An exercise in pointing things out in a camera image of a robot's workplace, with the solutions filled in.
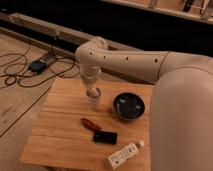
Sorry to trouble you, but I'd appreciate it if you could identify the wooden board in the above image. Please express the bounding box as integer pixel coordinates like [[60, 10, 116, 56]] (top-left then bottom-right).
[[20, 79, 153, 171]]

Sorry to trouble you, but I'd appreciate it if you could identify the dark ceramic bowl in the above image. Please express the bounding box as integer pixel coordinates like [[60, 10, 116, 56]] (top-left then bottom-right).
[[113, 92, 145, 121]]

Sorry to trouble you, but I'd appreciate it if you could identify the black rectangular box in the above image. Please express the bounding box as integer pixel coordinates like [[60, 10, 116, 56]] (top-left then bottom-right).
[[93, 131, 117, 145]]

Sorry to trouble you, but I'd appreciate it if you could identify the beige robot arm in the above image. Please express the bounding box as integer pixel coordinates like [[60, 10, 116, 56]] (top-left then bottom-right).
[[75, 37, 213, 171]]

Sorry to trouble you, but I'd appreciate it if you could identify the white sponge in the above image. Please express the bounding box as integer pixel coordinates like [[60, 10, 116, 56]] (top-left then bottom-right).
[[87, 88, 99, 98]]

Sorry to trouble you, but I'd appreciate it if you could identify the black cable on floor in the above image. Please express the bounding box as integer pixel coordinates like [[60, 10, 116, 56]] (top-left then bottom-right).
[[0, 44, 81, 89]]

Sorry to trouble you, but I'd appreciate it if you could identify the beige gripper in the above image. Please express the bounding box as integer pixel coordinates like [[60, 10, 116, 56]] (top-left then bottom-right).
[[80, 65, 101, 89]]

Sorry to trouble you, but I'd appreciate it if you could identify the long wooden beam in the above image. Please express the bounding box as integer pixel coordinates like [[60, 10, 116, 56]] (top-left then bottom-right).
[[0, 11, 158, 84]]

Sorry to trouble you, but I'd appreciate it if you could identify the white labelled bottle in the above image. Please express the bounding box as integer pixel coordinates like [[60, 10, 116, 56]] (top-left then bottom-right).
[[108, 140, 145, 169]]

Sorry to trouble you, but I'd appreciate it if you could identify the black power adapter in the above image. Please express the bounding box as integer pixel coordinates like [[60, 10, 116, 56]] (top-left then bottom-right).
[[29, 60, 47, 73]]

